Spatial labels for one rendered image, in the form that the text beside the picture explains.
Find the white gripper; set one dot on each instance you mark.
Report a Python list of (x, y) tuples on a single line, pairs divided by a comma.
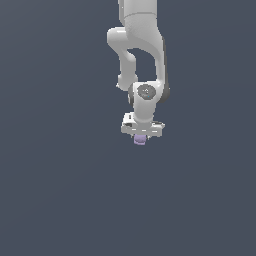
[(142, 127)]

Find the small purple block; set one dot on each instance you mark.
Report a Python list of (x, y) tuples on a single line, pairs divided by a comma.
[(140, 140)]

